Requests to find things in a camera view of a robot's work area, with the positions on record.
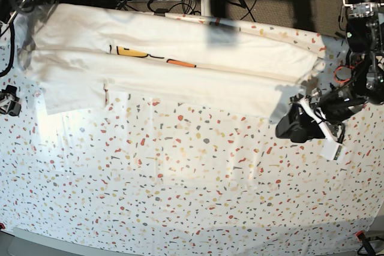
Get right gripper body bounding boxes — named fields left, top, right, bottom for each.
left=0, top=85, right=21, bottom=116

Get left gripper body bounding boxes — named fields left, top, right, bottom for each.
left=308, top=88, right=365, bottom=123

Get white printed T-shirt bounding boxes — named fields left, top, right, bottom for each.
left=16, top=4, right=318, bottom=121

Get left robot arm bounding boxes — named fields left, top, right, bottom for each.
left=275, top=0, right=383, bottom=143

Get red clamp at right corner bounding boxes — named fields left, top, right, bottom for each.
left=356, top=231, right=376, bottom=256

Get terrazzo patterned tablecloth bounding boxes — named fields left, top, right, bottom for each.
left=1, top=14, right=383, bottom=255

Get black table clamp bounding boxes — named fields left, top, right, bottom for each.
left=154, top=8, right=168, bottom=16

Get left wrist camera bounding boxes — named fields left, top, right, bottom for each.
left=320, top=141, right=346, bottom=162

